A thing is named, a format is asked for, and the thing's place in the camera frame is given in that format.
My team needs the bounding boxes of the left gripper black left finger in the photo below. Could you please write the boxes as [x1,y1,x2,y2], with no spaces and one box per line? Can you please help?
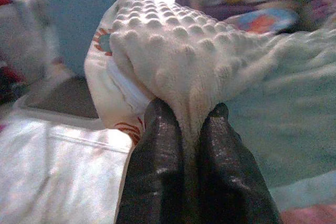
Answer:
[117,99,192,224]

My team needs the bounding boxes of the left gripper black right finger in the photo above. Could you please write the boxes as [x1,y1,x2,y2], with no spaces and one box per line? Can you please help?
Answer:
[194,102,283,224]

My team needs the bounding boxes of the white cloth with seam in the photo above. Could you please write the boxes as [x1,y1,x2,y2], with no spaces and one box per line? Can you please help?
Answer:
[0,118,133,224]

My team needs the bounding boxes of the blue-grey kids chair pink seat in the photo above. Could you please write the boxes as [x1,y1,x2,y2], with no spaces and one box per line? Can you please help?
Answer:
[280,202,336,224]

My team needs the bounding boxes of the blue-grey seat with dark base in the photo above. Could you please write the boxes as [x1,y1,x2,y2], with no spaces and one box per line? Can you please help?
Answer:
[15,0,139,127]

